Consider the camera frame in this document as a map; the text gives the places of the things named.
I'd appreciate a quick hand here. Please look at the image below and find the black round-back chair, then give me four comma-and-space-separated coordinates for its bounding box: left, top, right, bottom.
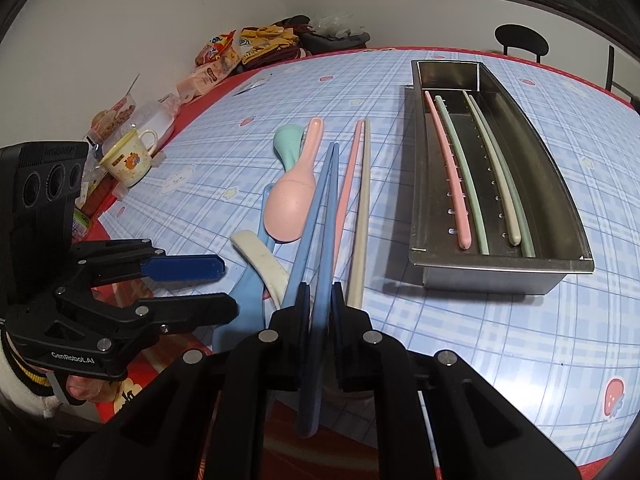
494, 23, 547, 63

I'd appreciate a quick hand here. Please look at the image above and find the person's left hand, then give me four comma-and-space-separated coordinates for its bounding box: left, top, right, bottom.
65, 374, 123, 403

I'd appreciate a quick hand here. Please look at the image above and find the cream spoon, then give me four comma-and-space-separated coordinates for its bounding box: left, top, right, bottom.
231, 230, 291, 308

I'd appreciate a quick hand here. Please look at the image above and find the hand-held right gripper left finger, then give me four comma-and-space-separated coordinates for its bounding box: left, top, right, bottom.
55, 282, 313, 480

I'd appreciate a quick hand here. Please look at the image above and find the green spoon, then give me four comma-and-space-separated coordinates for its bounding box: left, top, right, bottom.
273, 124, 307, 173

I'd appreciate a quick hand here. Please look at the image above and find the blue spoon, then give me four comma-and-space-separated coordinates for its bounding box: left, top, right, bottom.
212, 182, 278, 356

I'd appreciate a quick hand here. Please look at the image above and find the pile of yellow maroon clothes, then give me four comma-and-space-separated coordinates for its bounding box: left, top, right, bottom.
239, 15, 313, 68

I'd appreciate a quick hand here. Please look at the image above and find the pink chopstick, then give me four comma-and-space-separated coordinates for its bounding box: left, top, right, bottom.
424, 90, 472, 250
331, 119, 365, 286

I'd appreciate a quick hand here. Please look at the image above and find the blue plaid table mat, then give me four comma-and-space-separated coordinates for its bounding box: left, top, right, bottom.
82, 50, 640, 468

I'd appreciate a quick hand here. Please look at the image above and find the orange snack bag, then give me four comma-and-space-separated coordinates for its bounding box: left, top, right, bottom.
194, 30, 243, 81

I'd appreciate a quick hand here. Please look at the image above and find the person's left forearm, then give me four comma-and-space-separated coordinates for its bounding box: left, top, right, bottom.
0, 330, 68, 418

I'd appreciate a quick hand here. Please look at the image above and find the beige chopstick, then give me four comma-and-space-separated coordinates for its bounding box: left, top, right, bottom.
346, 118, 373, 310
462, 91, 522, 247

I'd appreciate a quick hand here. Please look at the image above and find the yellow printed mug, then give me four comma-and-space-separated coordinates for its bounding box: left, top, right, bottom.
99, 129, 160, 188

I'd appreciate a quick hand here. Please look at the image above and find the clear plastic container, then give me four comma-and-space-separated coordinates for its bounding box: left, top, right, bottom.
127, 95, 181, 146

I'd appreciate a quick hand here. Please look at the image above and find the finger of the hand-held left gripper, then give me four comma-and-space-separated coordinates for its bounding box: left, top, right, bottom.
75, 238, 227, 283
47, 287, 240, 361

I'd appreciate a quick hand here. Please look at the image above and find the beige snack bag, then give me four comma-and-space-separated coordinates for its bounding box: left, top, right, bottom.
177, 62, 226, 103

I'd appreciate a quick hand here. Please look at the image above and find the green chopstick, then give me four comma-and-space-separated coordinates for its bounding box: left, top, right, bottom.
467, 92, 536, 257
434, 95, 490, 256

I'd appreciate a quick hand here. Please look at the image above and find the clear cookie tub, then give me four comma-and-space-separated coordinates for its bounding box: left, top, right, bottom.
90, 72, 143, 142

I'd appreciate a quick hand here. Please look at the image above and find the black metal rack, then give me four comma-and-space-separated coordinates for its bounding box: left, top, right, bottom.
605, 45, 640, 111

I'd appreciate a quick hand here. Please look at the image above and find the metal utensil tray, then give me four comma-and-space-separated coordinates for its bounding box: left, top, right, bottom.
404, 59, 596, 296

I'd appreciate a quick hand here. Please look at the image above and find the pink spoon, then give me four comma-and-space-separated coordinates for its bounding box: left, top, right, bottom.
264, 117, 325, 243

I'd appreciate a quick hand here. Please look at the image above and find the white paper tag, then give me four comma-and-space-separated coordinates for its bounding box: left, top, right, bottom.
234, 76, 273, 97

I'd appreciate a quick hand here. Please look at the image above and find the clear plastic bag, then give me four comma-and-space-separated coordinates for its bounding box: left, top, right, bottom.
312, 15, 358, 38

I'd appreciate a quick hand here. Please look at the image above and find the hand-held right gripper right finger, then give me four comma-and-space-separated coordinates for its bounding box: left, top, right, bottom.
332, 282, 583, 480

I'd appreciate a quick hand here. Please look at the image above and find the stool with grey cloth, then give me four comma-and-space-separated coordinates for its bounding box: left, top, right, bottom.
300, 30, 371, 56

